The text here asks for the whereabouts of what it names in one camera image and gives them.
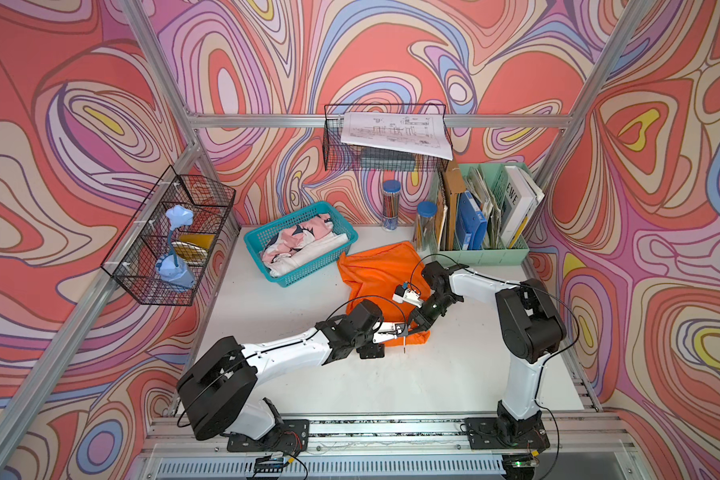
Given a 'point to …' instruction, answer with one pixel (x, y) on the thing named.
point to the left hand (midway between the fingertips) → (381, 324)
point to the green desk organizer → (518, 252)
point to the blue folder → (471, 224)
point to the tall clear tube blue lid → (390, 204)
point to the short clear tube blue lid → (427, 211)
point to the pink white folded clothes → (301, 244)
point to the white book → (523, 198)
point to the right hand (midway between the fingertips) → (411, 336)
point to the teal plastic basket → (310, 267)
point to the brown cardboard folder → (455, 184)
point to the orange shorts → (393, 276)
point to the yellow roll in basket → (193, 247)
